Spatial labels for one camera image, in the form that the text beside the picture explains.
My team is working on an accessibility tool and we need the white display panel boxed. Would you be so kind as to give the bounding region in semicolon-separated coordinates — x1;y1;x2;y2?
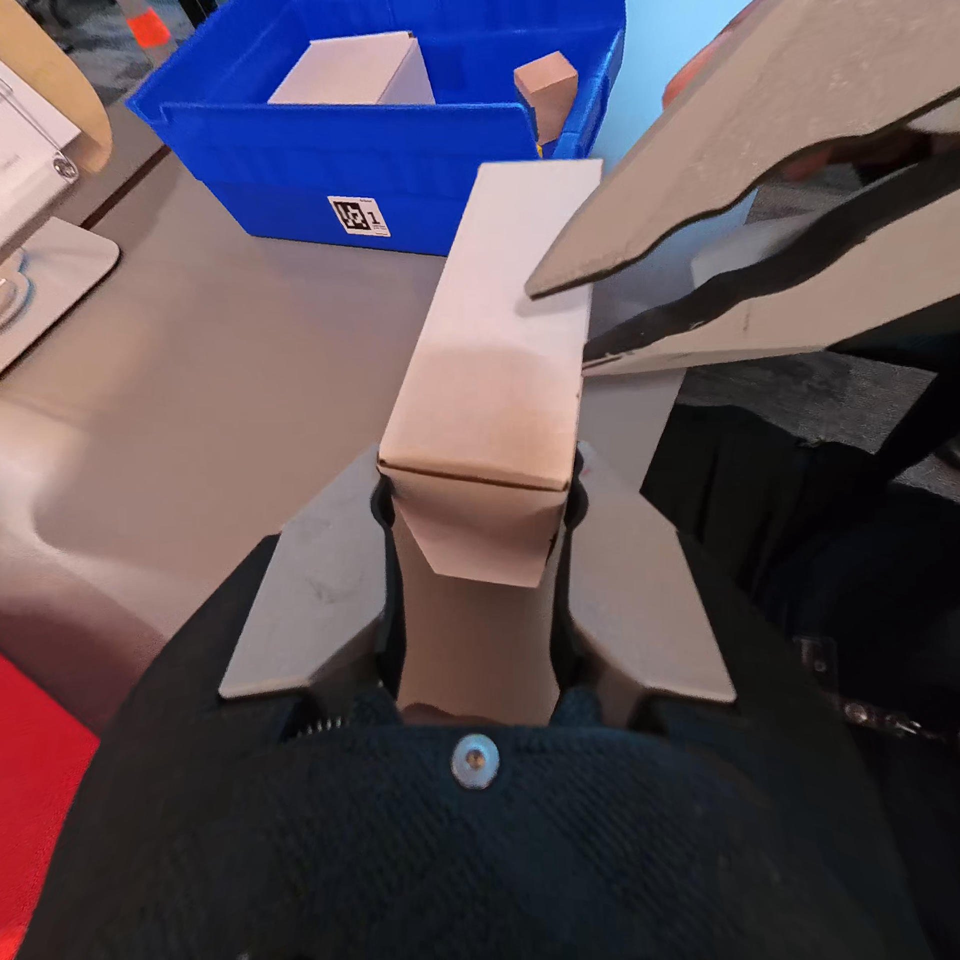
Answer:
0;60;84;252

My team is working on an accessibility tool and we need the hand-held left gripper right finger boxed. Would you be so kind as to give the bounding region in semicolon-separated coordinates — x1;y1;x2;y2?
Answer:
551;441;738;729

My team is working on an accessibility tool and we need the wooden cube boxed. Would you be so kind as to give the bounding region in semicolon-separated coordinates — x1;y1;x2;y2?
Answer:
513;51;580;147

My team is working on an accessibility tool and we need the white cardboard box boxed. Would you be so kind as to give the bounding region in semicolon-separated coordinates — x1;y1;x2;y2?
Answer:
377;157;605;727
267;31;436;106

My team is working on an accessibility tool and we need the red cloth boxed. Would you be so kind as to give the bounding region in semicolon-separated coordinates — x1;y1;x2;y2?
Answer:
0;654;102;954

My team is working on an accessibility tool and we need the orange object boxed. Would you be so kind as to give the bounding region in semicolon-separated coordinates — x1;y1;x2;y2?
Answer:
123;0;175;48

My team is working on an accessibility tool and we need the curved plywood panel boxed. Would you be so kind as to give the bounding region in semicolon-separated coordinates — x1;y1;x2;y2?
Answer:
0;0;114;175

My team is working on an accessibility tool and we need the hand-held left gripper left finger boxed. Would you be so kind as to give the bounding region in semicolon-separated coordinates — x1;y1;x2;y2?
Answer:
217;442;406;702

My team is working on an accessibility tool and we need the white tag sticker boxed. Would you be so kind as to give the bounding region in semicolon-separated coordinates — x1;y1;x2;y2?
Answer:
327;195;392;238

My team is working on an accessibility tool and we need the blue plastic bin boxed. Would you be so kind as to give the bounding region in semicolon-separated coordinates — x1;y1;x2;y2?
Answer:
126;0;627;260

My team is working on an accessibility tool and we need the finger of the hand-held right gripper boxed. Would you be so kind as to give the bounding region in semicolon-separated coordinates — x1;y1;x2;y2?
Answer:
523;0;960;301
582;148;960;376

